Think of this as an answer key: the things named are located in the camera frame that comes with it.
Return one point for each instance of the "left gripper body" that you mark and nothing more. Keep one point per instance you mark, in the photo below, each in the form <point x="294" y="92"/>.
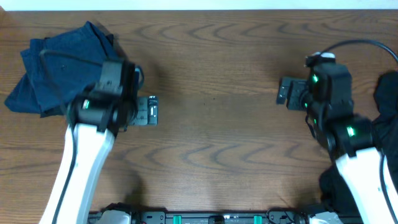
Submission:
<point x="147" y="111"/>

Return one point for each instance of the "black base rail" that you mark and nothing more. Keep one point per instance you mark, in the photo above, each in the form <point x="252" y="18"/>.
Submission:
<point x="122" y="213"/>

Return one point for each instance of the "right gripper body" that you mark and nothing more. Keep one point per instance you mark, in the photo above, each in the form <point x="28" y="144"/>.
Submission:
<point x="288" y="94"/>

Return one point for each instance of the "folded black shorts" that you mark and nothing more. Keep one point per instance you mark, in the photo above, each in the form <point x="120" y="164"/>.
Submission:
<point x="51" y="113"/>

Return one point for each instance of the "folded navy shorts underneath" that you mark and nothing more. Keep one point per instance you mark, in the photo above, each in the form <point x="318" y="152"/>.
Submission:
<point x="18" y="99"/>

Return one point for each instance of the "blue denim shorts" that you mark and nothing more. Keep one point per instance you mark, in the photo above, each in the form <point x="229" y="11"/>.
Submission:
<point x="33" y="67"/>

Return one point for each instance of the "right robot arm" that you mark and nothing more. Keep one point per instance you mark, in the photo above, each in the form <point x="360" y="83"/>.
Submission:
<point x="350" y="139"/>

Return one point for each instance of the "black garment at right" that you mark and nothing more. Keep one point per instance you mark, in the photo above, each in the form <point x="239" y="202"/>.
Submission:
<point x="335" y="193"/>

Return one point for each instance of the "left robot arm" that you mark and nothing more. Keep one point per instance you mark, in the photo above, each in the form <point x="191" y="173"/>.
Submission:
<point x="95" y="120"/>

